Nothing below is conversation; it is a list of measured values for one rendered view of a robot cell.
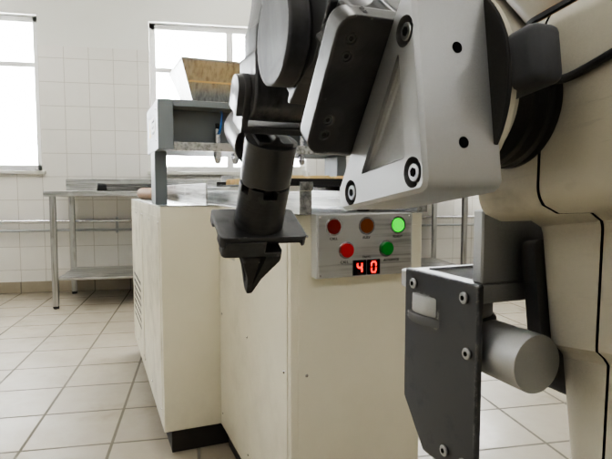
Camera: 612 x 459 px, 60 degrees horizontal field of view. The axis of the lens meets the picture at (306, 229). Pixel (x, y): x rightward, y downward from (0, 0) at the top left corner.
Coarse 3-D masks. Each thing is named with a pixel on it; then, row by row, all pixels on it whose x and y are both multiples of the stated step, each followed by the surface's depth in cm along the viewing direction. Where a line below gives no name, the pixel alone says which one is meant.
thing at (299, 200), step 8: (304, 184) 110; (312, 184) 111; (208, 192) 197; (216, 192) 184; (224, 192) 173; (232, 192) 163; (296, 192) 112; (304, 192) 111; (208, 200) 197; (216, 200) 184; (224, 200) 173; (232, 200) 163; (288, 200) 117; (296, 200) 112; (304, 200) 111; (288, 208) 117; (296, 208) 113; (304, 208) 111
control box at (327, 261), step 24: (312, 216) 114; (336, 216) 114; (360, 216) 116; (384, 216) 119; (408, 216) 121; (312, 240) 115; (336, 240) 115; (360, 240) 117; (384, 240) 119; (408, 240) 122; (312, 264) 115; (336, 264) 115; (360, 264) 117; (384, 264) 120; (408, 264) 122
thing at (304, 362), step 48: (240, 288) 153; (288, 288) 116; (336, 288) 119; (384, 288) 124; (240, 336) 154; (288, 336) 117; (336, 336) 120; (384, 336) 124; (240, 384) 156; (288, 384) 118; (336, 384) 120; (384, 384) 125; (240, 432) 157; (288, 432) 119; (336, 432) 121; (384, 432) 126
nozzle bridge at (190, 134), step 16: (160, 112) 168; (176, 112) 178; (192, 112) 180; (208, 112) 182; (224, 112) 184; (160, 128) 168; (176, 128) 178; (192, 128) 181; (208, 128) 182; (160, 144) 169; (176, 144) 174; (192, 144) 176; (208, 144) 178; (224, 144) 180; (160, 160) 179; (336, 160) 204; (160, 176) 180; (160, 192) 180
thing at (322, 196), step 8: (312, 192) 179; (320, 192) 173; (328, 192) 167; (336, 192) 161; (312, 200) 179; (320, 200) 173; (328, 200) 167; (336, 200) 162; (416, 208) 122; (424, 208) 123
